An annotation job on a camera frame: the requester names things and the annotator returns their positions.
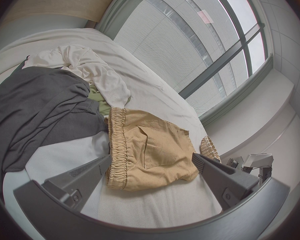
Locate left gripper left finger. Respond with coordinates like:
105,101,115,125
41,154,112,212

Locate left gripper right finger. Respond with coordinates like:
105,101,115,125
191,153,260,212

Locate mustard yellow shorts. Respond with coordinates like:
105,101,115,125
105,107,199,192

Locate pale grey garment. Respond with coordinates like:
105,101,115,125
2,132,111,217

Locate round woven basket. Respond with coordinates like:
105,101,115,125
200,135,222,163

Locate black garment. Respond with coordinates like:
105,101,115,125
0,66,108,173

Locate green garment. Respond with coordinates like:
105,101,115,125
87,85,130,116

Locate white garment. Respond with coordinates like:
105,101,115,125
22,45,131,108

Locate bed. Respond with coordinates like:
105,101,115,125
0,0,224,228

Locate window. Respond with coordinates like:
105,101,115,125
112,0,265,117

